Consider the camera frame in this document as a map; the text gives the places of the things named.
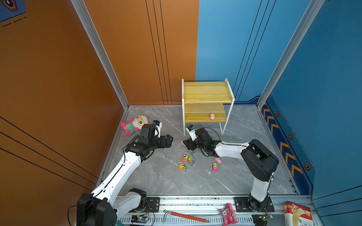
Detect orange toy truck middle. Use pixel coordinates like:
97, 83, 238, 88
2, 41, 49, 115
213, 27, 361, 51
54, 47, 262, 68
182, 154, 189, 162

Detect aluminium corner post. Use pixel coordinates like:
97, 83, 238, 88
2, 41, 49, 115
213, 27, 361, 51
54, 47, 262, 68
71, 0, 129, 110
256, 0, 325, 110

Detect aluminium corner post right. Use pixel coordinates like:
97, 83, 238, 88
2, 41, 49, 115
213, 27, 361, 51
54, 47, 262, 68
256, 0, 325, 110

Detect white shelf frame with wood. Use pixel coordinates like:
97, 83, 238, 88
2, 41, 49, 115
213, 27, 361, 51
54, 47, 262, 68
182, 79, 235, 135

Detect green circuit board left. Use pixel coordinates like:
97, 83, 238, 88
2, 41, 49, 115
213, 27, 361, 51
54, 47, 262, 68
130, 215, 150, 226

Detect orange green toy truck bottom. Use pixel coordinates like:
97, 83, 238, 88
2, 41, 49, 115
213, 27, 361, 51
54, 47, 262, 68
178, 163, 187, 171

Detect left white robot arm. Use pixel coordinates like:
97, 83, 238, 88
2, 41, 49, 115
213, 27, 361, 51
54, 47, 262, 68
75, 120, 173, 226

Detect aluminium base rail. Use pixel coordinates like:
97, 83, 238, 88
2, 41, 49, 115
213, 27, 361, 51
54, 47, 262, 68
113, 194, 323, 226

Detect red handled tool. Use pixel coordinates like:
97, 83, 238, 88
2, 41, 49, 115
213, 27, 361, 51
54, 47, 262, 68
162, 211, 210, 223

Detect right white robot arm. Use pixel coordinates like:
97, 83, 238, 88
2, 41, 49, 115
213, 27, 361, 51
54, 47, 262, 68
183, 125, 280, 214

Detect plush doll pink white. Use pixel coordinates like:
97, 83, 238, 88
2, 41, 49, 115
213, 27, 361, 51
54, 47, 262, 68
121, 115, 149, 136

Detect green toy truck middle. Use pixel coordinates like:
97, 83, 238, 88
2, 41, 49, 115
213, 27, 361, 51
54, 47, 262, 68
187, 156, 195, 166

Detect red white box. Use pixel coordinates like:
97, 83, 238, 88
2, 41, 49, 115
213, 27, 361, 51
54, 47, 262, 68
283, 201, 314, 226

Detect pink snack packet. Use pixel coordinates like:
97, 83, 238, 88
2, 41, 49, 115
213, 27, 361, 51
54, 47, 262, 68
219, 203, 238, 226

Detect aluminium corner post left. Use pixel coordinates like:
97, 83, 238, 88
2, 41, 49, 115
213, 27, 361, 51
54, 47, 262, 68
71, 0, 129, 110

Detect circuit board right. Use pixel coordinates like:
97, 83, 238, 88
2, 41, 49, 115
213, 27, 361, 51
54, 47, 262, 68
252, 214, 274, 226

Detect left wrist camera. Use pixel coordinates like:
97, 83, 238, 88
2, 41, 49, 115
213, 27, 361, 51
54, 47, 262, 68
152, 120, 162, 138

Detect pink toy truck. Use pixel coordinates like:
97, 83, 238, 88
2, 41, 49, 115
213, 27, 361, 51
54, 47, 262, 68
212, 162, 218, 172

